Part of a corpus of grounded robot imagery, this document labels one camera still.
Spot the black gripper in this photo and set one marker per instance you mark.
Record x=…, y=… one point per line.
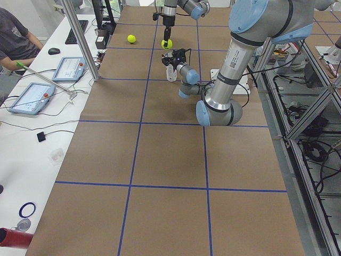
x=167, y=22
x=172, y=62

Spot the tennis ball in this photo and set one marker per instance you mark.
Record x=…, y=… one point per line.
x=131, y=39
x=166, y=45

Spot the clear tennis ball can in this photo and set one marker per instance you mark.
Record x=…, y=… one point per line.
x=171, y=73

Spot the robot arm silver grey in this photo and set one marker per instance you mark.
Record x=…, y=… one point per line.
x=250, y=23
x=195, y=9

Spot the black monitor stand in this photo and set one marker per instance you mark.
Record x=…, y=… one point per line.
x=103, y=15

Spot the black box white label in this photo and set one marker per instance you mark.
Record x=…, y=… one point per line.
x=102, y=39

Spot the far blue teach pendant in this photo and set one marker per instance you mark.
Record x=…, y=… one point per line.
x=69, y=69

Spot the blue teach pendant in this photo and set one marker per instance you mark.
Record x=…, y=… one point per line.
x=33, y=99
x=69, y=69

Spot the black computer mouse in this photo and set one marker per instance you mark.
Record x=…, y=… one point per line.
x=54, y=51

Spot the near blue teach pendant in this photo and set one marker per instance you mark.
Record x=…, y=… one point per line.
x=33, y=99

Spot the thin rod green tip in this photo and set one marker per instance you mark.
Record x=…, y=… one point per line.
x=21, y=65

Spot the small black square device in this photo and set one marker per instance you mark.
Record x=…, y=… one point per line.
x=41, y=136

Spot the seated person dark shirt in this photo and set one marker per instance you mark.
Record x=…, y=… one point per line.
x=17, y=43

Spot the blue tape roll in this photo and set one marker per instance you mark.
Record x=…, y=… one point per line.
x=27, y=210

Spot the grey metal disc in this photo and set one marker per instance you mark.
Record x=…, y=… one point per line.
x=23, y=225

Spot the red cylinder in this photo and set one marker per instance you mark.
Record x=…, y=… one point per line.
x=15, y=239

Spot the aluminium frame post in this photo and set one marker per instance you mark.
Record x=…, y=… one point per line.
x=81, y=40

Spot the aluminium frame rack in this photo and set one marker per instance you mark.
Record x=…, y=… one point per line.
x=301, y=97

